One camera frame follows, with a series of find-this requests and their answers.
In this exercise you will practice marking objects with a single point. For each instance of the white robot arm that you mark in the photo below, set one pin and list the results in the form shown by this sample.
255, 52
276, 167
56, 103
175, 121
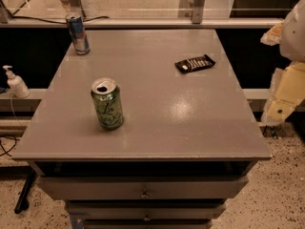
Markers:
292, 42

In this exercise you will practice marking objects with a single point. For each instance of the top grey drawer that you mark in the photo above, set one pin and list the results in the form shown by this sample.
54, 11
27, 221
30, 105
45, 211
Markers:
134, 188

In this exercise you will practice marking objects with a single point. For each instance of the grey drawer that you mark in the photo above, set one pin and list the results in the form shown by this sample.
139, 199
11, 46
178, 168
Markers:
134, 188
145, 210

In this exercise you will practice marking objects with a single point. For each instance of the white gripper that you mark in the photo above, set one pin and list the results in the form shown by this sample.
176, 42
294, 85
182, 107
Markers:
294, 37

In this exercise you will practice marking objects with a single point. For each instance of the black snack bar wrapper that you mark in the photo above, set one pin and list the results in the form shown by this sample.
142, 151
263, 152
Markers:
195, 64

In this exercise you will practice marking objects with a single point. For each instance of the black table leg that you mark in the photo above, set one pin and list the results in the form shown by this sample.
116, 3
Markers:
23, 203

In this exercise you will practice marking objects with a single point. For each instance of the green LaCroix soda can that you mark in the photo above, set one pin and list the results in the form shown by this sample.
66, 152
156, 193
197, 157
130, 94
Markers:
106, 99

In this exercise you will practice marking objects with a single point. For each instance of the metal frame post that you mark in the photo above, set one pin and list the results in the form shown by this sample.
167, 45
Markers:
198, 7

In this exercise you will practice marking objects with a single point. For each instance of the blue silver energy drink can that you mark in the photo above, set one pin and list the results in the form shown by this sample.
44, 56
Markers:
77, 32

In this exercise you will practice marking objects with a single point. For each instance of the white pump soap bottle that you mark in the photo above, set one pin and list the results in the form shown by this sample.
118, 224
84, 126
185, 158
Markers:
16, 83

